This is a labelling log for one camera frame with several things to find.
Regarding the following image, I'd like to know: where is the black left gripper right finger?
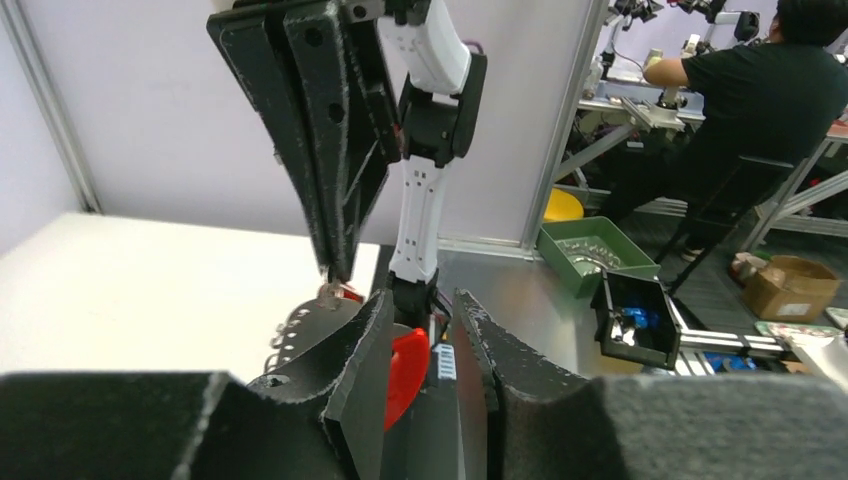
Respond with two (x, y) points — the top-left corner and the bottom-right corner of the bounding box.
(452, 289), (847, 479)

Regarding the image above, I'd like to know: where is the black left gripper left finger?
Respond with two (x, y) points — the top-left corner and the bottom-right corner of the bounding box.
(0, 288), (397, 480)

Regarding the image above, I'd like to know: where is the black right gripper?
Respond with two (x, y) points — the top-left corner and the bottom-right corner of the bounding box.
(206, 1), (400, 282)

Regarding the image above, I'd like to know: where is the metal key organizer red handle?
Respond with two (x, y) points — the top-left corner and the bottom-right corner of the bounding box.
(255, 284), (431, 432)

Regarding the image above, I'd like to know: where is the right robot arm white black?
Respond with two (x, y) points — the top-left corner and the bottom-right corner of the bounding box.
(206, 1), (488, 328)

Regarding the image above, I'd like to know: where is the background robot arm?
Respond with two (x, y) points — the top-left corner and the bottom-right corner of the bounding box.
(592, 1), (776, 70)

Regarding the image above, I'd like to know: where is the black plastic bin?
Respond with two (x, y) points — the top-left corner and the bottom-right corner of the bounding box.
(591, 271), (681, 371)

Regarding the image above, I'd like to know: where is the green plastic bin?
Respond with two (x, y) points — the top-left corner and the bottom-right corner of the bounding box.
(536, 217), (660, 298)

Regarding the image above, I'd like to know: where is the yellow round object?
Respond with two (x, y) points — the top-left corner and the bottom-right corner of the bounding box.
(543, 188), (585, 223)

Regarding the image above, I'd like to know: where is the cardboard box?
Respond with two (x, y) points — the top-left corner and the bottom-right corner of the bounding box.
(741, 255), (843, 324)

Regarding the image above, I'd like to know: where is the person in black shirt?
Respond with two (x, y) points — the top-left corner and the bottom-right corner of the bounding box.
(598, 1), (847, 222)

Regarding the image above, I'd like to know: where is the right controller board with wires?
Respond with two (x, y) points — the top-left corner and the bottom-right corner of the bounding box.
(427, 313), (457, 386)

